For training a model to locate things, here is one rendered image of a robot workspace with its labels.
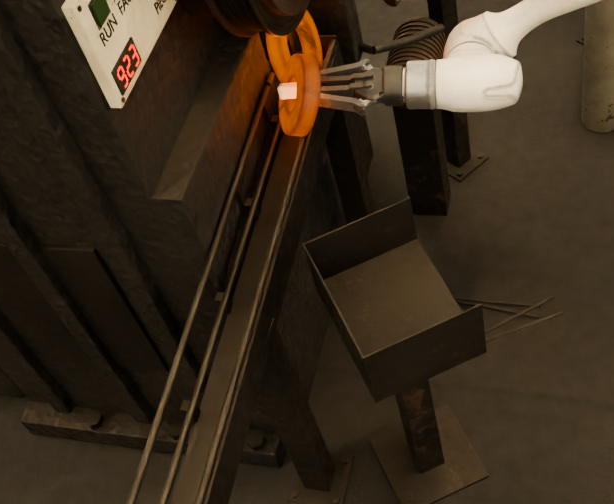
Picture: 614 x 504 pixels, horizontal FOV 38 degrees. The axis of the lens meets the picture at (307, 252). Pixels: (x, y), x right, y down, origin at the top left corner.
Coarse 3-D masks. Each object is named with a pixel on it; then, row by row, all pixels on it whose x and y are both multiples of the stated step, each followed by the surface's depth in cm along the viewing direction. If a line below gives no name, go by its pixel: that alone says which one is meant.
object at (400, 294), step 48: (336, 240) 156; (384, 240) 160; (336, 288) 160; (384, 288) 159; (432, 288) 157; (384, 336) 153; (432, 336) 139; (480, 336) 144; (384, 384) 144; (432, 432) 188; (432, 480) 198; (480, 480) 196
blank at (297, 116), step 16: (288, 64) 171; (304, 64) 164; (288, 80) 171; (304, 80) 162; (320, 80) 163; (304, 96) 162; (288, 112) 170; (304, 112) 164; (288, 128) 170; (304, 128) 166
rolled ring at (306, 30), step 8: (304, 16) 183; (304, 24) 184; (312, 24) 186; (304, 32) 186; (312, 32) 186; (272, 40) 174; (280, 40) 173; (304, 40) 187; (312, 40) 186; (272, 48) 174; (280, 48) 173; (288, 48) 176; (304, 48) 187; (312, 48) 186; (320, 48) 188; (272, 56) 174; (280, 56) 174; (288, 56) 175; (320, 56) 188; (272, 64) 175; (280, 64) 175; (320, 64) 187; (280, 72) 176; (280, 80) 177
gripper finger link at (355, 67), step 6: (366, 60) 170; (342, 66) 171; (348, 66) 170; (354, 66) 170; (360, 66) 170; (324, 72) 170; (330, 72) 170; (336, 72) 170; (342, 72) 171; (348, 72) 171; (354, 72) 171; (360, 72) 171
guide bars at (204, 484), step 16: (304, 144) 172; (288, 192) 165; (272, 240) 160; (272, 256) 158; (256, 288) 155; (256, 304) 153; (240, 352) 148; (240, 368) 147; (224, 400) 144; (224, 416) 142; (208, 464) 138; (208, 480) 137
